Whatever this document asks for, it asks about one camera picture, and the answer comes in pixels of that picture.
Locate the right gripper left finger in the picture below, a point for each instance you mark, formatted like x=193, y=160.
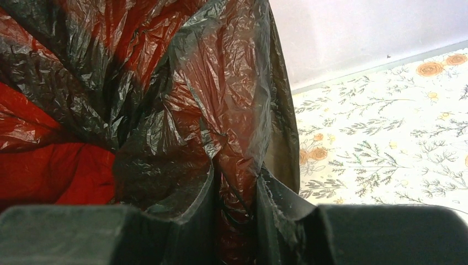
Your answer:
x=175, y=230

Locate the orange plastic trash bin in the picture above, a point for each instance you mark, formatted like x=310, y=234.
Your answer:
x=42, y=163

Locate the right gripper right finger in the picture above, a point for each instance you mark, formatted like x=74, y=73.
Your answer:
x=293, y=231

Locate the floral patterned table mat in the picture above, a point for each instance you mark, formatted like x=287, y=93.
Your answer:
x=392, y=136

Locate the black plastic trash bag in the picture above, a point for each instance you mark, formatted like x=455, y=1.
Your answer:
x=161, y=83

